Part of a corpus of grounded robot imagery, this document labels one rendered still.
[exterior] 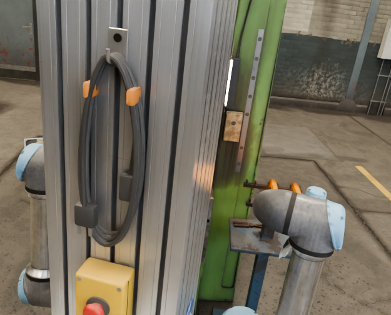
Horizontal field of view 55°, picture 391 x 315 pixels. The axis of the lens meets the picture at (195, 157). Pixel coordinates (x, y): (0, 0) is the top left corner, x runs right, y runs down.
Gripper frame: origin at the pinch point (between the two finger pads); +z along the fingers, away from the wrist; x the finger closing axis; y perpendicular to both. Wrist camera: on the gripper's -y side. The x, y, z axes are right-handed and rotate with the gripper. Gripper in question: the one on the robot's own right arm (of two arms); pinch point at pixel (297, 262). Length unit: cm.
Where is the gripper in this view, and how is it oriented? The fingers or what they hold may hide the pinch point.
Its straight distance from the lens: 169.3
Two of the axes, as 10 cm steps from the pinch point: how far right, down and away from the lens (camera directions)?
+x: 9.7, 1.9, -1.7
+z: -1.1, 9.2, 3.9
